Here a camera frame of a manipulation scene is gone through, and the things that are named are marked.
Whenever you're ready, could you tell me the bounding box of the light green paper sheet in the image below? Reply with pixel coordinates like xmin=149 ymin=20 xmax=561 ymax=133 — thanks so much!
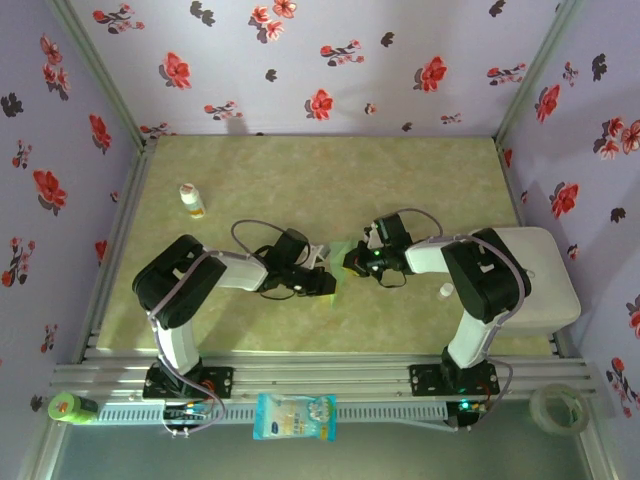
xmin=324 ymin=241 xmax=359 ymax=307

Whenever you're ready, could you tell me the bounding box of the small white pill bottle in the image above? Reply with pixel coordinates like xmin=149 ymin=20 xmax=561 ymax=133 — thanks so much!
xmin=178 ymin=183 xmax=206 ymax=220

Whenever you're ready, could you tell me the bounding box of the blue wet wipes packet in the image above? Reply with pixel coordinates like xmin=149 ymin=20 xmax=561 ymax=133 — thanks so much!
xmin=252 ymin=392 xmax=339 ymax=444

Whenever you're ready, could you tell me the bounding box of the white plastic medicine box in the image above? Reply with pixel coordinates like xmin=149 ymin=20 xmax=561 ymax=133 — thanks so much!
xmin=492 ymin=227 xmax=582 ymax=337

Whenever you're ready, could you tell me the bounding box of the clear adhesive tape roll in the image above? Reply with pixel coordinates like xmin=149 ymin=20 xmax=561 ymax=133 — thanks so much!
xmin=529 ymin=383 xmax=590 ymax=436

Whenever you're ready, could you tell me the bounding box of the grey right arm cable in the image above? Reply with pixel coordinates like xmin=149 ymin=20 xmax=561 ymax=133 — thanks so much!
xmin=394 ymin=207 xmax=532 ymax=432

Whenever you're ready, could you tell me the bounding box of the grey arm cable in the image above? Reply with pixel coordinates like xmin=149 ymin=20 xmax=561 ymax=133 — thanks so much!
xmin=394 ymin=207 xmax=532 ymax=432
xmin=149 ymin=219 xmax=292 ymax=436

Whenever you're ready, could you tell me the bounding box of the grey left arm cable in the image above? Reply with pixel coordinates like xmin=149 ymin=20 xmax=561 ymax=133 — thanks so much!
xmin=149 ymin=219 xmax=292 ymax=436

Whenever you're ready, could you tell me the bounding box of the long aluminium mounting rail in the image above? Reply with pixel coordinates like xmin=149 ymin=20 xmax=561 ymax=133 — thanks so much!
xmin=49 ymin=352 xmax=601 ymax=401

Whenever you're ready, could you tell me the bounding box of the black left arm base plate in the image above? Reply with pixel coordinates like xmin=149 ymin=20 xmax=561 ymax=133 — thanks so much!
xmin=142 ymin=364 xmax=235 ymax=401

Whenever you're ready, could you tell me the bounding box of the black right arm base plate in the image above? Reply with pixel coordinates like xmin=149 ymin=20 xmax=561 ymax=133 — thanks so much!
xmin=408 ymin=363 xmax=501 ymax=399

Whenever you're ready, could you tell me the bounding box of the aluminium side rail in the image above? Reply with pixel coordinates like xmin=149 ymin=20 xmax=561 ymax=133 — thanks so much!
xmin=72 ymin=139 xmax=159 ymax=364
xmin=494 ymin=137 xmax=571 ymax=359

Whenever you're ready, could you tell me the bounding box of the grey slotted cable duct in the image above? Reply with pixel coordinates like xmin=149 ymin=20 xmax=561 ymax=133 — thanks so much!
xmin=97 ymin=402 xmax=449 ymax=426

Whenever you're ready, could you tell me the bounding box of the aluminium frame post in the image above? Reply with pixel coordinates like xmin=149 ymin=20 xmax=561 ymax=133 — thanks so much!
xmin=14 ymin=424 xmax=69 ymax=480
xmin=493 ymin=0 xmax=587 ymax=144
xmin=47 ymin=0 xmax=154 ymax=149
xmin=577 ymin=429 xmax=619 ymax=480

